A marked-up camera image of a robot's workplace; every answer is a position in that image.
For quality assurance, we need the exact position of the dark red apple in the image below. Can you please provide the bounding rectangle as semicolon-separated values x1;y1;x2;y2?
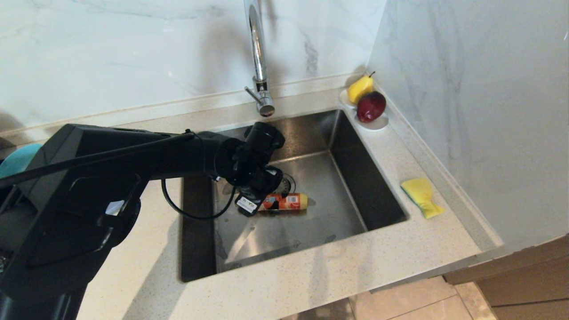
357;91;387;124

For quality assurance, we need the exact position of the yellow sponge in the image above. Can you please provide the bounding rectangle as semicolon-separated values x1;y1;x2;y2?
401;178;445;219

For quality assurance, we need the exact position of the wooden cabinet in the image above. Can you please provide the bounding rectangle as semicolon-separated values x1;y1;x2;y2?
442;233;569;320

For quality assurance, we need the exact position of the yellow pear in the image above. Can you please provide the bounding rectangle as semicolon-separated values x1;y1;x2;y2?
347;72;376;105

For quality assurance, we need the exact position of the metal sink drain strainer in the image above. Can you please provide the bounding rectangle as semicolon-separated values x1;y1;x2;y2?
280;173;297;195

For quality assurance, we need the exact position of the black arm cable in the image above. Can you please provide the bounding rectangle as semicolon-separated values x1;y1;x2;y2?
0;129;236;220

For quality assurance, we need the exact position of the chrome faucet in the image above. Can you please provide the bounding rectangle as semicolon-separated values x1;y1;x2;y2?
244;0;276;117

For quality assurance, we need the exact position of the orange dish soap bottle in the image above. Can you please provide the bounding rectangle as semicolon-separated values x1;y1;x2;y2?
260;192;309;212

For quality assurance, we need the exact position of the light blue bowl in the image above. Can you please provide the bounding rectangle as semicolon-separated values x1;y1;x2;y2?
0;143;43;178

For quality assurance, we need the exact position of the stainless steel sink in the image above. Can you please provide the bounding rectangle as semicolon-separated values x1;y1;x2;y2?
180;109;409;283

